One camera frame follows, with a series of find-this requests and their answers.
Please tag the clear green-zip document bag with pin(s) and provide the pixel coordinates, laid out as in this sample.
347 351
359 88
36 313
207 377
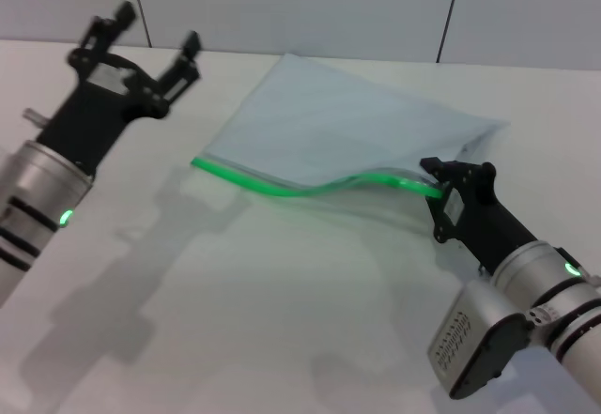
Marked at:
328 127

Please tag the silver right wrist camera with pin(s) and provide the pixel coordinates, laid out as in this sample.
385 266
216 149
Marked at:
469 339

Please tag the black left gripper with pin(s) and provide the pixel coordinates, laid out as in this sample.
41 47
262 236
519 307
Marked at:
98 109

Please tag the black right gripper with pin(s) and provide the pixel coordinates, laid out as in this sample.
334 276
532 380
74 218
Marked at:
488 221

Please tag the clear wrist connector stub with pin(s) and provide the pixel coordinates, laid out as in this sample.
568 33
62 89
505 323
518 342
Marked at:
32 116

